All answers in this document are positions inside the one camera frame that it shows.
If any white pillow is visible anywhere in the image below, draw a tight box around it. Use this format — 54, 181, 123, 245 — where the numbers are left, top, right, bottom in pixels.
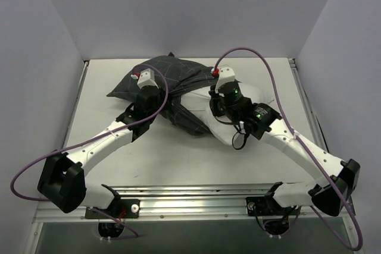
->
181, 82, 274, 146

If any dark grey checked pillowcase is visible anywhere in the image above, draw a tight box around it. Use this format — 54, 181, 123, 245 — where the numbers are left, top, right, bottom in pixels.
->
107, 54, 217, 136

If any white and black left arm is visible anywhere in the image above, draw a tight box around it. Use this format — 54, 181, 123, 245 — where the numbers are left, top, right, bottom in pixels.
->
38, 86, 164, 218

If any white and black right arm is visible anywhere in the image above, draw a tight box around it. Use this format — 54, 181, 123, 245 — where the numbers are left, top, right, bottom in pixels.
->
209, 81, 360, 217

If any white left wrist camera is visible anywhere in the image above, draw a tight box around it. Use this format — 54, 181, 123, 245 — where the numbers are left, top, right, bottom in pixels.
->
131, 68, 159, 89

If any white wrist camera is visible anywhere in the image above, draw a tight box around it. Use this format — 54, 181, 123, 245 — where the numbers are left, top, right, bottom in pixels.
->
131, 68, 159, 89
211, 65, 235, 93

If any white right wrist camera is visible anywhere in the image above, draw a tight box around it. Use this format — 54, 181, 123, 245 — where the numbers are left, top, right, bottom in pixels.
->
211, 65, 235, 93

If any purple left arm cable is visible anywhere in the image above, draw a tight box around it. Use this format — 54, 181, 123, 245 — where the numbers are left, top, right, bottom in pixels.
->
10, 68, 170, 240

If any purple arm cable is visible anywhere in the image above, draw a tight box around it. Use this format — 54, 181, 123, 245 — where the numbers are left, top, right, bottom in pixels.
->
213, 47, 364, 251
10, 68, 170, 240

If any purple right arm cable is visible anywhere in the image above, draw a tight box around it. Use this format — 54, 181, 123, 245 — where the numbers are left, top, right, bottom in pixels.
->
213, 47, 364, 251

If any aluminium front frame rail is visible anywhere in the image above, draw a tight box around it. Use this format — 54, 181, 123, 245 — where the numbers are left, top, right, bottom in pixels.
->
32, 185, 357, 222

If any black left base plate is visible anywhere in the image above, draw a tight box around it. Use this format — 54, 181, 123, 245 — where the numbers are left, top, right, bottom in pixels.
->
101, 199, 140, 219

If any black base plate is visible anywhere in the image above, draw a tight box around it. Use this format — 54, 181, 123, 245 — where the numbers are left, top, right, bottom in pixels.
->
101, 199, 140, 219
245, 196, 297, 217

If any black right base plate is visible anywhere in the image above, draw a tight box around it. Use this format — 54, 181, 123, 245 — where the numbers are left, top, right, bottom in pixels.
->
245, 196, 297, 217

